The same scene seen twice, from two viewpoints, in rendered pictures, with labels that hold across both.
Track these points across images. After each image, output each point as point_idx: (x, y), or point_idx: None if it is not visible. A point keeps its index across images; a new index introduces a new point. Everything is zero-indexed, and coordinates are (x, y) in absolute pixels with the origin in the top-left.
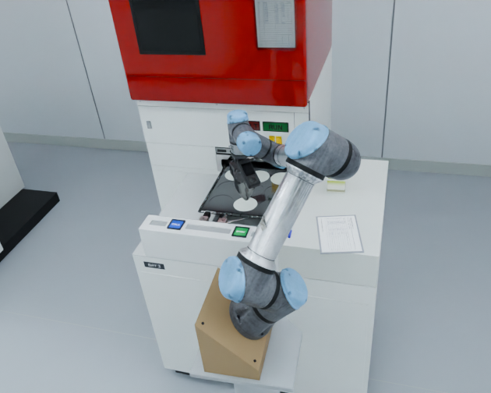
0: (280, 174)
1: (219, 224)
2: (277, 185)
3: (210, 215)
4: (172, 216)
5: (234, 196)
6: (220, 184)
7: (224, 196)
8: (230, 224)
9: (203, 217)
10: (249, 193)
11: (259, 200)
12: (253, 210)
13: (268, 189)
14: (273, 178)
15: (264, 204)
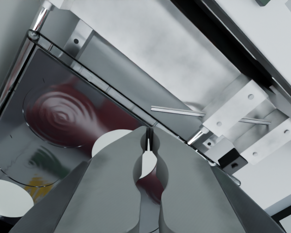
0: (3, 211)
1: None
2: (21, 182)
3: (222, 159)
4: (250, 195)
5: (139, 190)
6: (148, 232)
7: (159, 199)
8: (264, 45)
9: (253, 158)
10: (130, 142)
11: (81, 155)
12: (113, 125)
13: (47, 181)
14: (26, 205)
15: (75, 133)
